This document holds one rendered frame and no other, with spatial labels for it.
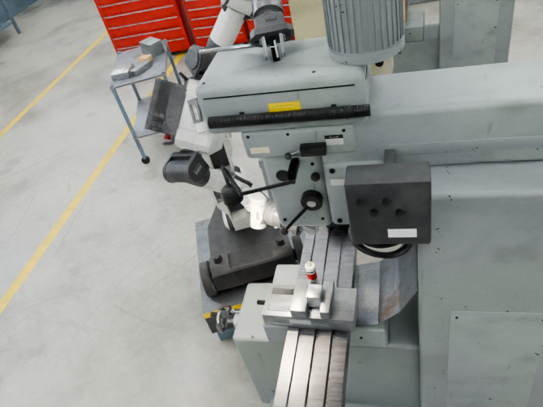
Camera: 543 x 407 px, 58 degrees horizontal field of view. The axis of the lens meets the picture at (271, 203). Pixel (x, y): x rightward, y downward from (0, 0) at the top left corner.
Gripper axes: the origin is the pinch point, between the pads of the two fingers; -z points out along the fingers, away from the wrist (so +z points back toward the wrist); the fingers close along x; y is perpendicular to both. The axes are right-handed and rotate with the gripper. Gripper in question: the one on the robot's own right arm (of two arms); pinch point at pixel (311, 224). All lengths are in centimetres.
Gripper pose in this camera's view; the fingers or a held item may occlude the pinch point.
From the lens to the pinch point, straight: 179.6
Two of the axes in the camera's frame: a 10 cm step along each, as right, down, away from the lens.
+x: 4.8, -6.4, 6.0
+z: -8.6, -1.9, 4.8
